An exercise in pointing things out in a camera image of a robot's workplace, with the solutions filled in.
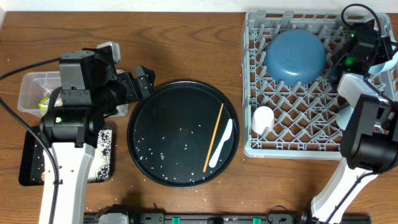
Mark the dark blue round plate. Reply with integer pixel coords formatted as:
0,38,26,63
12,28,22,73
264,29,326,86

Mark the light blue plastic cup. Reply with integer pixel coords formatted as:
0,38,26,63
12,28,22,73
336,106,354,130

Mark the light blue bowl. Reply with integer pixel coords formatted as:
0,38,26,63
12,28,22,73
369,52,398,75

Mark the wooden chopstick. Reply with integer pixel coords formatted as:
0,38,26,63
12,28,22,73
202,103,224,173

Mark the pink plastic cup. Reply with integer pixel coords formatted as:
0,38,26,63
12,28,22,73
251,106,274,134

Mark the black rectangular tray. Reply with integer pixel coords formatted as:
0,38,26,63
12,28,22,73
19,125,114,186

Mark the black rail with green clips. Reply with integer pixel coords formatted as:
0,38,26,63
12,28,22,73
83,212,373,224

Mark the light blue plastic knife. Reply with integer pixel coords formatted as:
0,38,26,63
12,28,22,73
208,119,233,168

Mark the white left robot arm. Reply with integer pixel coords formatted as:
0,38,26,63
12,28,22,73
39,42,155,223

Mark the grey dishwasher rack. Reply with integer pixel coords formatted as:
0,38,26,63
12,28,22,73
241,9,398,161

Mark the white rice pile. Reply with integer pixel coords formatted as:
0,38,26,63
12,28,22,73
88,129,113,183

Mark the yellow green wrapper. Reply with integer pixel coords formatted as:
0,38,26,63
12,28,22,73
38,97,50,110

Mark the clear plastic bin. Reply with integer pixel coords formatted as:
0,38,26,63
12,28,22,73
17,70,130,118

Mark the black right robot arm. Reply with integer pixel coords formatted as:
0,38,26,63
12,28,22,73
301,17,397,223

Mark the black round tray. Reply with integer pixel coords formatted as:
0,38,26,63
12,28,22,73
127,81,239,188

